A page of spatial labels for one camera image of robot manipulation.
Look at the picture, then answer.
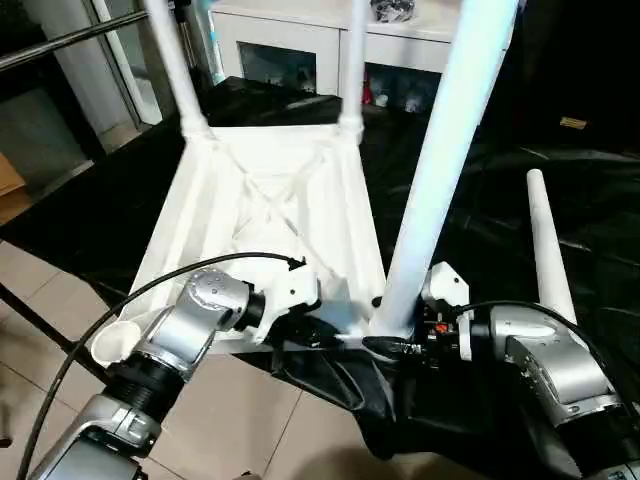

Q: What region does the white plastic table top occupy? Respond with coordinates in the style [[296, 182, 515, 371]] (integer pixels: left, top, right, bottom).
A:
[[92, 124, 416, 369]]

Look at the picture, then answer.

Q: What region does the white plastic table leg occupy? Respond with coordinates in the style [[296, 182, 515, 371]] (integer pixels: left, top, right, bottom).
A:
[[369, 0, 521, 339], [524, 169, 579, 326], [142, 0, 211, 141], [337, 0, 371, 139]]

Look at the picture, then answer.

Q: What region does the black plastic mat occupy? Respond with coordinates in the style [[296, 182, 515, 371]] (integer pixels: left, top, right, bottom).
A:
[[0, 74, 640, 480]]

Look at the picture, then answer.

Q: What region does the white cabinet with glass doors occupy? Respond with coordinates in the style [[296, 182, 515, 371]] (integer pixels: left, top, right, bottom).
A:
[[209, 0, 511, 114]]

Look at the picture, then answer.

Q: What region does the brown cardboard box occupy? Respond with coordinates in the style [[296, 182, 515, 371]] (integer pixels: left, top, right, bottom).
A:
[[0, 152, 32, 226]]

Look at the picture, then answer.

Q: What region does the clear bag of black parts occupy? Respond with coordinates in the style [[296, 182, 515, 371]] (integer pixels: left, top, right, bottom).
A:
[[372, 0, 417, 24]]

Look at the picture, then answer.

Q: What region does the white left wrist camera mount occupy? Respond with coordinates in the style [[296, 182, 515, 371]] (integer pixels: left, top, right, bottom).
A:
[[254, 267, 322, 346]]

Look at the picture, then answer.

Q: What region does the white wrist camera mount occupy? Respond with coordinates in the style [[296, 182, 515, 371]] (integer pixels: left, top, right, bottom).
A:
[[254, 267, 322, 346], [422, 261, 474, 361]]

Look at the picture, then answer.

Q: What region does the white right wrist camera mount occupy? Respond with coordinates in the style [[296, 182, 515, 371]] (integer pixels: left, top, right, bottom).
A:
[[422, 261, 474, 361]]

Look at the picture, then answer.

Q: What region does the black folding table frame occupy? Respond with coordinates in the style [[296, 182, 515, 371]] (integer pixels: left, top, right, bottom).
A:
[[0, 282, 116, 381]]

